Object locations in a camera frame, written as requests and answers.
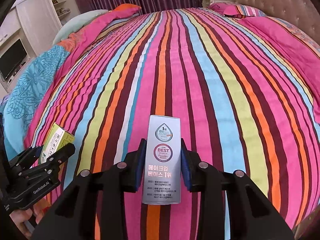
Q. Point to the blue patterned blanket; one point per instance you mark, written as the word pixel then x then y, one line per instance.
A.
pixel 21 104

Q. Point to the cream carved bed frame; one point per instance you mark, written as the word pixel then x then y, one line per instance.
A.
pixel 309 228

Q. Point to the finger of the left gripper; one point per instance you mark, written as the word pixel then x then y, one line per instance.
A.
pixel 52 165
pixel 26 159

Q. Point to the striped colourful bedspread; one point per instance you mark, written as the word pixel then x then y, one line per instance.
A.
pixel 241 104

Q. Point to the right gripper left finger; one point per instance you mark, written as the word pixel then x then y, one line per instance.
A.
pixel 95 197

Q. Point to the striped pink pillow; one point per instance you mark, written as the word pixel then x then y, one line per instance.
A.
pixel 236 10

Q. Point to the black television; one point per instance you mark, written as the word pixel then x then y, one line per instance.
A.
pixel 12 58

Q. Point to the white nightstand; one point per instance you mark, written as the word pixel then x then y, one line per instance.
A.
pixel 207 3

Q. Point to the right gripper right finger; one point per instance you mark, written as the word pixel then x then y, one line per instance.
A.
pixel 251 214

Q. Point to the small green box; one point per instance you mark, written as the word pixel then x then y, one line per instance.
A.
pixel 56 139

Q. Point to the white wardrobe cabinet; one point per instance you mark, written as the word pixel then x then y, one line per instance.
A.
pixel 33 24

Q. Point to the tufted beige headboard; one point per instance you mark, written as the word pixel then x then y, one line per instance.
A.
pixel 302 13

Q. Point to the pink folded duvet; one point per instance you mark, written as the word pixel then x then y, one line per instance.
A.
pixel 299 48

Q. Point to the person's left hand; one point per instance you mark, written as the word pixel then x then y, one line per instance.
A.
pixel 19 217

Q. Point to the silver cosmetic box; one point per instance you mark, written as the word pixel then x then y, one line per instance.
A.
pixel 162 172

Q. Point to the light green pillow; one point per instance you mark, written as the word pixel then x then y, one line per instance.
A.
pixel 76 23

